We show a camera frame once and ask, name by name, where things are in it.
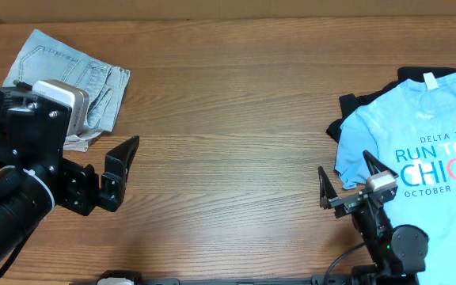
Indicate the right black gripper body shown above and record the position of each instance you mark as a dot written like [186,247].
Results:
[349,202]

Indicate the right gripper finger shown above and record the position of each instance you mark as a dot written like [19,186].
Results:
[327,191]
[375,166]

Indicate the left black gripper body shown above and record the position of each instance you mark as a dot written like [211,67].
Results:
[79,188]

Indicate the light blue denim shorts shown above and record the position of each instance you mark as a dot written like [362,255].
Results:
[43,57]

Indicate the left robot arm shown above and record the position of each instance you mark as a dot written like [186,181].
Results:
[16,230]

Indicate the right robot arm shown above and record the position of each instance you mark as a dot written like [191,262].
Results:
[397,253]

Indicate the folded beige shorts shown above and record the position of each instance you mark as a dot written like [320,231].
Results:
[77,140]

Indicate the light blue printed t-shirt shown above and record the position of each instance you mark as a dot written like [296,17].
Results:
[412,130]

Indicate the black garment under pile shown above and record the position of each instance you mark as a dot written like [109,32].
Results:
[350,102]

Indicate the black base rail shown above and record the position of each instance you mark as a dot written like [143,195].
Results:
[136,278]

